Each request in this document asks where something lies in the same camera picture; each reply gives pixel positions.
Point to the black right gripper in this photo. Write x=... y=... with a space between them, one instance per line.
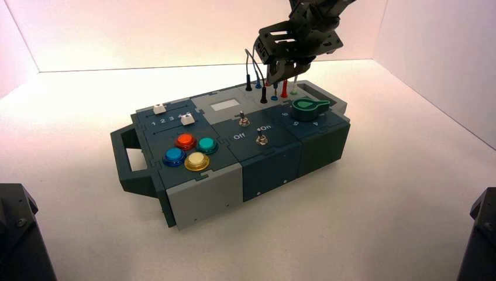
x=310 y=42

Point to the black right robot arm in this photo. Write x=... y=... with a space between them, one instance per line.
x=482 y=248

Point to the green rotary knob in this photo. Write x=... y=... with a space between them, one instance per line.
x=305 y=110

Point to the small white display window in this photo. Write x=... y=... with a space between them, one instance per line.
x=224 y=105

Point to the dark teal grey control box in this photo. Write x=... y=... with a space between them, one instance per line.
x=267 y=166

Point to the green push button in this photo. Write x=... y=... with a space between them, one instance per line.
x=207 y=144

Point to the white slider knob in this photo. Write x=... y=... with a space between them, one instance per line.
x=159 y=109
x=187 y=119

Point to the red push button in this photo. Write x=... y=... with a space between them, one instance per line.
x=185 y=140

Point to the yellow push button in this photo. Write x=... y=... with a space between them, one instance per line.
x=197 y=159

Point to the blue push button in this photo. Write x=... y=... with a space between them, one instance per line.
x=174 y=155

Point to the metal toggle switch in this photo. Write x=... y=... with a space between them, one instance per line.
x=243 y=121
x=262 y=139

